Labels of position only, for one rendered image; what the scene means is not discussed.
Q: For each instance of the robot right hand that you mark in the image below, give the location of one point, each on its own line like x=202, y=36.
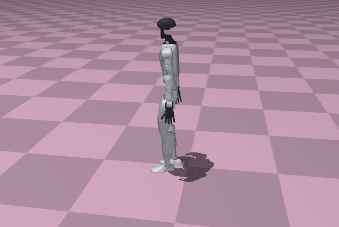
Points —
x=179, y=96

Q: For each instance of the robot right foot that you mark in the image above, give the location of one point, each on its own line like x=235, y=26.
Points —
x=178, y=161

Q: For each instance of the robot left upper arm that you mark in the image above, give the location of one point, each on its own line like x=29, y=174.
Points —
x=167, y=56

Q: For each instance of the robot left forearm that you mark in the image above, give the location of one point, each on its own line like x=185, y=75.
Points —
x=169, y=90

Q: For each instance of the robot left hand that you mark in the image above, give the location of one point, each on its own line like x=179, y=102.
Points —
x=169, y=114

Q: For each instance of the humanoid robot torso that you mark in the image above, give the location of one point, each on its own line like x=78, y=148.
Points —
x=175, y=49

